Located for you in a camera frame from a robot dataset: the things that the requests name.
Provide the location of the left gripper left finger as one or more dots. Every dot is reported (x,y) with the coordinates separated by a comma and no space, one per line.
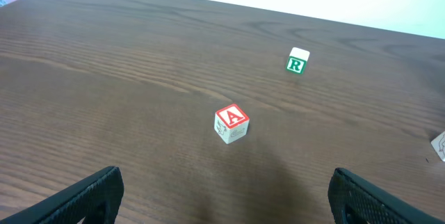
(95,199)

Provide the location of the red letter A block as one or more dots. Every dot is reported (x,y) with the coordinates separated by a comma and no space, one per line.
(231,123)

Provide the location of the green letter R block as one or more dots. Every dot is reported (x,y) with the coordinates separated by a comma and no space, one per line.
(297,60)

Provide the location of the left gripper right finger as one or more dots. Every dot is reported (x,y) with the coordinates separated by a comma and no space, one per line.
(353,200)

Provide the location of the red number 1 block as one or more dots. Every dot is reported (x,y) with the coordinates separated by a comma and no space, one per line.
(438,144)

